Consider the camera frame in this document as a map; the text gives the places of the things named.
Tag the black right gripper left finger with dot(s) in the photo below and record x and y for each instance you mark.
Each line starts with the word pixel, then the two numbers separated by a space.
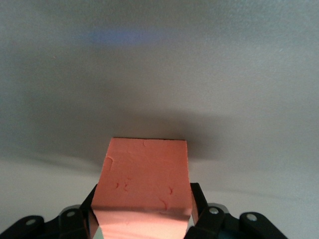
pixel 86 199

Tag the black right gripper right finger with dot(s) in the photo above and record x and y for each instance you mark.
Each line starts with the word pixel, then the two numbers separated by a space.
pixel 200 204

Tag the orange foam block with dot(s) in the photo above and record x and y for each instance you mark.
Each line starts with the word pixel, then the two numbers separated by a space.
pixel 147 179

